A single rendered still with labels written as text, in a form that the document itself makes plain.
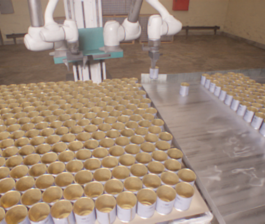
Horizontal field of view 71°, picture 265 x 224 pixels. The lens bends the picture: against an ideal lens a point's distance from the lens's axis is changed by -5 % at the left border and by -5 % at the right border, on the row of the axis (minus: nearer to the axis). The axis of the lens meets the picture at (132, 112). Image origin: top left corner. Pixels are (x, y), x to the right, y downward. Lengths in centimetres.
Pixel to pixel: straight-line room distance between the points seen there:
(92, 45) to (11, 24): 812
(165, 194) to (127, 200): 14
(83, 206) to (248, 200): 62
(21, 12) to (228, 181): 958
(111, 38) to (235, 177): 153
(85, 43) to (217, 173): 166
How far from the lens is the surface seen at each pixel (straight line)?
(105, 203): 74
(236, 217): 85
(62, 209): 75
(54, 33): 156
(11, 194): 81
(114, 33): 194
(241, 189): 94
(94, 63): 222
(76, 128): 102
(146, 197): 76
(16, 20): 995
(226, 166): 100
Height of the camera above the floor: 175
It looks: 32 degrees down
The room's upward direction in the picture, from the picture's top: straight up
